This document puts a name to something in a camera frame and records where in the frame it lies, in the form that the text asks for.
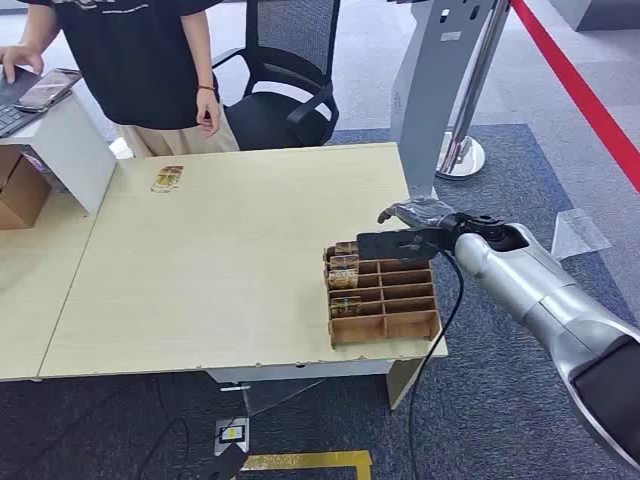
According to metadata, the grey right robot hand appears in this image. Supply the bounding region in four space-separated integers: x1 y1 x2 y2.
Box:
356 198 459 264

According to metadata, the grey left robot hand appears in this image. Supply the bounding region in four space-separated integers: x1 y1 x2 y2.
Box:
201 443 250 480

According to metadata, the clear plastic hand cover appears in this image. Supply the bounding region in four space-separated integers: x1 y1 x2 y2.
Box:
377 197 457 231

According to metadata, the brown wooden card organizer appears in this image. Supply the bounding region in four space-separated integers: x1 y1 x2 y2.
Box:
323 239 442 350

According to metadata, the person's left hand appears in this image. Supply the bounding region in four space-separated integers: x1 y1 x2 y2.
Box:
195 88 222 139

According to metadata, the person's hand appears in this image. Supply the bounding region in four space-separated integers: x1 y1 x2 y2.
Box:
0 44 45 85
195 88 222 139

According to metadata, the person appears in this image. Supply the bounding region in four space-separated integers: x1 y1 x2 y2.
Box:
0 0 241 159

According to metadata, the person's right hand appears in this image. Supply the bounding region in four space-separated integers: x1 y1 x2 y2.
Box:
0 44 45 85

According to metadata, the clear plastic sheet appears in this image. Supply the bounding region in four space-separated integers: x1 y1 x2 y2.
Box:
242 378 327 419
550 207 613 262

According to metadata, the yellow floor tape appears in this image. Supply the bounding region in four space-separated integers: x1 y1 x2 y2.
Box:
242 449 374 480

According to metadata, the grey kiosk stand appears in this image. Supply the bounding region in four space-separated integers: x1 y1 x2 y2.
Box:
389 0 501 200

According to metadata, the black mesh office chair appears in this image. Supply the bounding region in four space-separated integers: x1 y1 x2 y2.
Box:
211 0 343 152

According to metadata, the red barrier belt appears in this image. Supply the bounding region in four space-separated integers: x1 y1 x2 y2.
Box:
508 0 640 195

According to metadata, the grey platform base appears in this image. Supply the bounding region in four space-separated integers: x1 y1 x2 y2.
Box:
549 0 640 33

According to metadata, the brown cardboard box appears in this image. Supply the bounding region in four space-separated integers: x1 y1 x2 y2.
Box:
0 146 53 232

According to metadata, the black smartphone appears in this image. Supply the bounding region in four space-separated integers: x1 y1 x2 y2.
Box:
13 67 83 115

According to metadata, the dark laptop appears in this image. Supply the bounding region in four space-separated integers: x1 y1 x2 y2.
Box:
0 64 42 140

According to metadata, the thin black floor cable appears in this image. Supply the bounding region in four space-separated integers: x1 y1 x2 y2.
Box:
134 378 192 480

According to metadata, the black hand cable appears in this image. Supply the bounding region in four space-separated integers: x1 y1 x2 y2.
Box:
408 249 466 480

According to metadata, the chrome stanchion post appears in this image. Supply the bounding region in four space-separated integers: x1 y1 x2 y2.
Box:
435 0 512 181

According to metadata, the white desk frame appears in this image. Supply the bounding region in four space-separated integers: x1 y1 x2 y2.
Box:
207 357 427 412

